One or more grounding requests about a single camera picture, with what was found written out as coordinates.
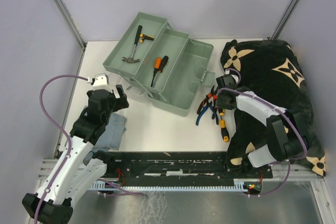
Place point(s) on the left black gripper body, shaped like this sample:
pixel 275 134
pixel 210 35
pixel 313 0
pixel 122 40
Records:
pixel 115 105

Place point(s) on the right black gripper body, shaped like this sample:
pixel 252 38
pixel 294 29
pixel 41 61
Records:
pixel 220 102

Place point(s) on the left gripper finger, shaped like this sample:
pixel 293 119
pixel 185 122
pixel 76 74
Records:
pixel 123 103
pixel 120 90

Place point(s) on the small yellow black screwdriver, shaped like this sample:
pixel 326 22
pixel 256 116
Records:
pixel 221 111

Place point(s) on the blue handled pliers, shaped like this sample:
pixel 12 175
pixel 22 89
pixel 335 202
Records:
pixel 207 106

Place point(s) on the black handled claw hammer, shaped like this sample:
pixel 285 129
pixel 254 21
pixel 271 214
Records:
pixel 131 58

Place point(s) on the orange black nut driver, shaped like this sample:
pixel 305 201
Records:
pixel 161 67

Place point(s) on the green plastic tool box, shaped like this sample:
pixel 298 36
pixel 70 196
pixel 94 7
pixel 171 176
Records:
pixel 167 65

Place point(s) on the orange handled screwdriver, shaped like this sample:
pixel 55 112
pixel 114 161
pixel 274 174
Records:
pixel 156 68

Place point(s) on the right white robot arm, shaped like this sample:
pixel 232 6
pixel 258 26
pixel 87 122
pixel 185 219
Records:
pixel 286 132

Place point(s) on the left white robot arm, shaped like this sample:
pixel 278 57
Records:
pixel 56 198

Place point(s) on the orange black pliers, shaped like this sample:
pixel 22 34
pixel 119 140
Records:
pixel 210 97

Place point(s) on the folded blue denim cloth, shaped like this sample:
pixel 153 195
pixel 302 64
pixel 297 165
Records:
pixel 112 137

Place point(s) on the black floral blanket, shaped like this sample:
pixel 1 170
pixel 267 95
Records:
pixel 271 70

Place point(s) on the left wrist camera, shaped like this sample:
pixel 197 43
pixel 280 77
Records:
pixel 99 81

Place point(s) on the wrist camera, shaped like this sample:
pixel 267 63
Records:
pixel 235 74
pixel 99 81

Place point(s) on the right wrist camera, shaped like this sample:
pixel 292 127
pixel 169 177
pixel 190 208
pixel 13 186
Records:
pixel 235 74

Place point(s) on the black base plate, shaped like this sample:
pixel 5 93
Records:
pixel 178 169

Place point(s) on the left aluminium frame post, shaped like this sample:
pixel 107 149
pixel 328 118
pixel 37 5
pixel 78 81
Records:
pixel 61 6

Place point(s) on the aluminium frame post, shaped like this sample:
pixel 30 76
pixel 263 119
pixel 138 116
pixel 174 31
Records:
pixel 61 6
pixel 289 10

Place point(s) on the right aluminium frame post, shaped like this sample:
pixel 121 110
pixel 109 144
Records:
pixel 289 10

